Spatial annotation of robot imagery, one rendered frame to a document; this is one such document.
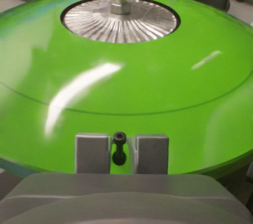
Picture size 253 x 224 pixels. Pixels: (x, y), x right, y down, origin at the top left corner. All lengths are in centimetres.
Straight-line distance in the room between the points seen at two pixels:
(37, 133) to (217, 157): 11
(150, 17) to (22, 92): 13
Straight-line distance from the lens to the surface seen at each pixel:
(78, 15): 30
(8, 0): 89
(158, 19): 29
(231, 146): 21
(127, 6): 29
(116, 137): 18
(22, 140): 20
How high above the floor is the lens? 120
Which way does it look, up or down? 36 degrees down
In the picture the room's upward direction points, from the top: 2 degrees clockwise
